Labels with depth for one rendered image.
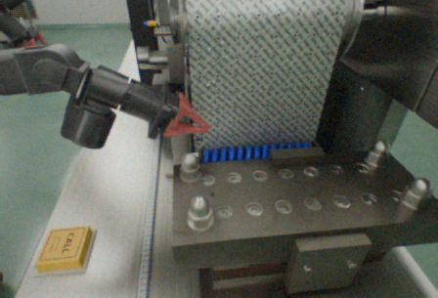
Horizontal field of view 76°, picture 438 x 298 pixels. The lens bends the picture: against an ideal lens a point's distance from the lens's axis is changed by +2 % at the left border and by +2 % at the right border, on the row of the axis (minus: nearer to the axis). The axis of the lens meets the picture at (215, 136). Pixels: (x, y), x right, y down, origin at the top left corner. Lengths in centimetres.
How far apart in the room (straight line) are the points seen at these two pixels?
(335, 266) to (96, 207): 46
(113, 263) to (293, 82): 43
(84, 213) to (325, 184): 46
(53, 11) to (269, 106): 616
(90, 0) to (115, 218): 581
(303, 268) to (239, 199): 13
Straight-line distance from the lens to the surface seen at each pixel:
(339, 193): 48
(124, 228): 59
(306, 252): 41
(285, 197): 45
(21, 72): 45
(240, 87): 47
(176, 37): 46
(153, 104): 45
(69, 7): 640
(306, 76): 49
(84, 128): 47
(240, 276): 49
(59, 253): 57
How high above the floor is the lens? 135
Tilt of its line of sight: 35 degrees down
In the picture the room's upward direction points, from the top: straight up
